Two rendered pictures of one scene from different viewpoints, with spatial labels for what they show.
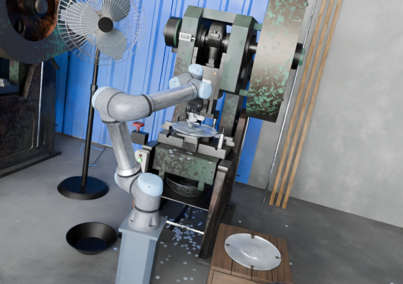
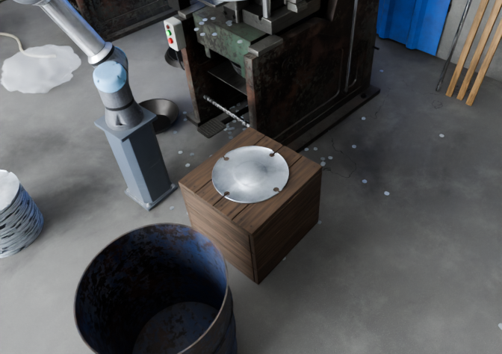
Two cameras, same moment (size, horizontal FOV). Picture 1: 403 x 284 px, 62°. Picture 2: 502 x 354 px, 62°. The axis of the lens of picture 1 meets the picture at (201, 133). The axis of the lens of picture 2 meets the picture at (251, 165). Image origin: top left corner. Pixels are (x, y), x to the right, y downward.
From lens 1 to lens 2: 1.29 m
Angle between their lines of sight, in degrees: 45
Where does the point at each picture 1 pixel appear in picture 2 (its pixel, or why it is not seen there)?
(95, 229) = (165, 107)
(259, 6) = not seen: outside the picture
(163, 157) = (202, 28)
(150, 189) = (99, 84)
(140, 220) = (107, 117)
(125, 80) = not seen: outside the picture
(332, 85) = not seen: outside the picture
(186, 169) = (225, 48)
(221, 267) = (187, 186)
